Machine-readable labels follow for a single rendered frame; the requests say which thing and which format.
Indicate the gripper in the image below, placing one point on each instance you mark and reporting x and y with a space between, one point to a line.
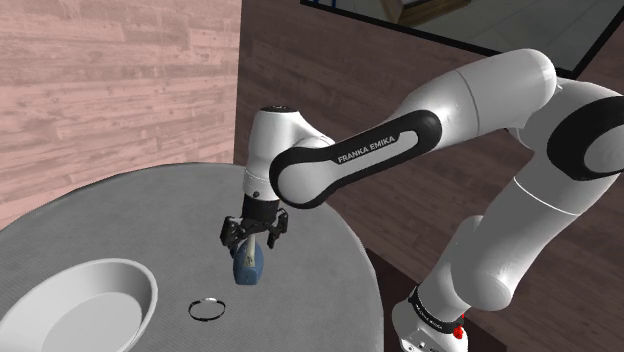
258 210

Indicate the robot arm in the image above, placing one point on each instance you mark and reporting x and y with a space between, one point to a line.
487 88

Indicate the grey round table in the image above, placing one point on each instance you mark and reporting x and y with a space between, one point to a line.
146 219

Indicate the white bowl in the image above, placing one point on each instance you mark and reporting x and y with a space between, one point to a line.
83 302

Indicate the black framed window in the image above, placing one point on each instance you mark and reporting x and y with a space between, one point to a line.
512 24

